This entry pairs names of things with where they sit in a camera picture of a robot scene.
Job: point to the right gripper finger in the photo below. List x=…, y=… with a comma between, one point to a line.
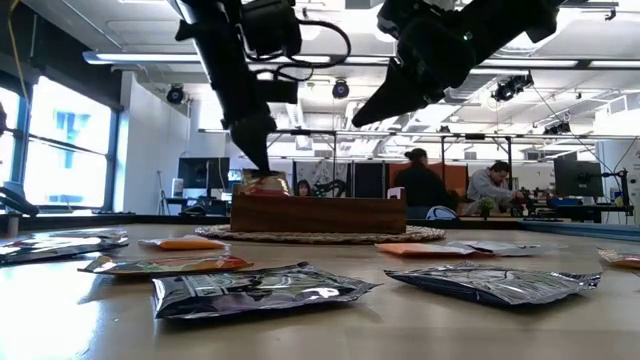
x=395, y=100

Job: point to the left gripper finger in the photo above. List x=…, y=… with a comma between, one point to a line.
x=257, y=142

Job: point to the yellow fruit tea packet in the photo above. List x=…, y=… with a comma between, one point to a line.
x=622, y=258
x=165, y=265
x=262, y=186

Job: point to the dark foil tea packet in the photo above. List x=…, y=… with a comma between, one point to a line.
x=55, y=248
x=250, y=292
x=495, y=285

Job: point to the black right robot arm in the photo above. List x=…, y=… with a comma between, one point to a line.
x=510, y=20

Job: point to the wooden tea box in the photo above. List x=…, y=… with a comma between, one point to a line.
x=320, y=215

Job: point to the black computer monitor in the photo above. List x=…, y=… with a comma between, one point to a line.
x=577, y=179
x=202, y=172

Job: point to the person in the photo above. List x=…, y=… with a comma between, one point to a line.
x=487, y=187
x=422, y=187
x=303, y=188

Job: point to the grey patterned partition panel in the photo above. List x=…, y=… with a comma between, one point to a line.
x=320, y=172

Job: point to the black partition panel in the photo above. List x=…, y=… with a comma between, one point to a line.
x=368, y=180

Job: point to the orange partition panel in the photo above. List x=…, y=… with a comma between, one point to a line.
x=457, y=177

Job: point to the white blue helmet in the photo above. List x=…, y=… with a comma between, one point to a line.
x=442, y=214

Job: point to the round woven placemat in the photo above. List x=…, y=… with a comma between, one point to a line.
x=350, y=236

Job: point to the small background potted plant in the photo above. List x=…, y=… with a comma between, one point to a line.
x=486, y=206

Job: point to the large bright window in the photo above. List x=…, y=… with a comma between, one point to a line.
x=70, y=165

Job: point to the blue box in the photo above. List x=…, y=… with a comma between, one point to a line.
x=559, y=202

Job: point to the background work desk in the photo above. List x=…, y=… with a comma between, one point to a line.
x=590, y=210

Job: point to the black angled stand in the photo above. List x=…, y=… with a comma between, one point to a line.
x=17, y=202

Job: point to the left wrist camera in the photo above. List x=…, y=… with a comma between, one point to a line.
x=278, y=91

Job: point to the black ceiling-mounted camera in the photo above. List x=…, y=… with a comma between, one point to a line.
x=340, y=90
x=510, y=89
x=557, y=128
x=175, y=94

